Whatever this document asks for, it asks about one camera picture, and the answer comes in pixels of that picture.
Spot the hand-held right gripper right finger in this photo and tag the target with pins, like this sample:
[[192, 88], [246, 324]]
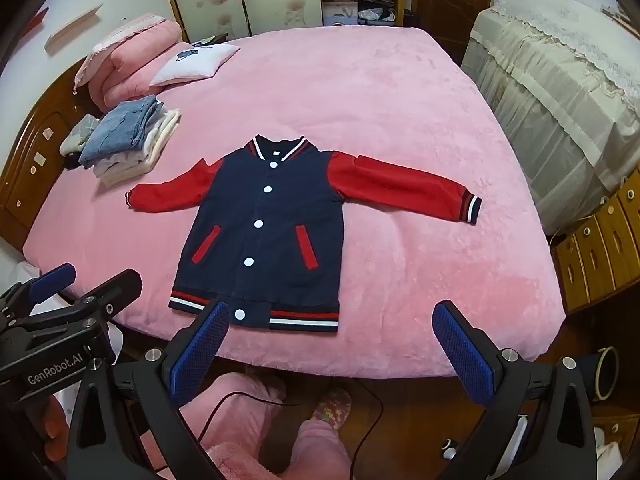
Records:
[[465, 357]]

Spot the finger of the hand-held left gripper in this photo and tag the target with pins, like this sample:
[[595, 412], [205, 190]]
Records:
[[112, 292], [50, 280]]

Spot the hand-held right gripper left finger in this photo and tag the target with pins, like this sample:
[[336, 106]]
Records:
[[199, 357]]

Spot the navy and red baseball jacket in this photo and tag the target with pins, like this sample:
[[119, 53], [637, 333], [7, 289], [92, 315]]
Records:
[[260, 240]]

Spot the folded white clothes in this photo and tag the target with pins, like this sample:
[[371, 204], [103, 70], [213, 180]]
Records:
[[152, 155]]

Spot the person's left hand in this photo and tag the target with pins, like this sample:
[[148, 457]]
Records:
[[54, 425]]

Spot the person's pink pyjama legs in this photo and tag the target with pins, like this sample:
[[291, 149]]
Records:
[[235, 396]]

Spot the person's left leg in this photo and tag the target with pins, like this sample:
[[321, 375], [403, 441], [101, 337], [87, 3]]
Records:
[[235, 410]]

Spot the person's leg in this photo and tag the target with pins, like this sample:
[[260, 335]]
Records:
[[317, 450], [235, 410]]

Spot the person's pink fleece robe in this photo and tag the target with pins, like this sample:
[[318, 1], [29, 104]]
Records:
[[230, 462]]

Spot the wooden headboard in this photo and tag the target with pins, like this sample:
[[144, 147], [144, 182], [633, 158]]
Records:
[[30, 150]]

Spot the folded grey cloth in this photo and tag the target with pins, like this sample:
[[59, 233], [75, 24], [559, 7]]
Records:
[[80, 135]]

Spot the person's right leg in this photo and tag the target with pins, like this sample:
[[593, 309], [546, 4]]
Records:
[[317, 450]]

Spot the folded blue jeans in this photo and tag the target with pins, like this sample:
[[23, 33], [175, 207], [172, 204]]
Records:
[[120, 125]]

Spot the wooden drawer cabinet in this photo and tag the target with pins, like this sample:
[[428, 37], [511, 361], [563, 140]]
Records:
[[600, 250]]

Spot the folded pink quilt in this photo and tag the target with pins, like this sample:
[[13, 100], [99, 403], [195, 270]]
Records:
[[135, 55]]

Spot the small white printed pillow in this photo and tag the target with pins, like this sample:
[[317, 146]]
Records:
[[195, 62]]

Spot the pink bed blanket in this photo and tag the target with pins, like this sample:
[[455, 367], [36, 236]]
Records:
[[400, 110]]

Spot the brown wooden door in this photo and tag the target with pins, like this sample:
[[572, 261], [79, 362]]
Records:
[[450, 0]]

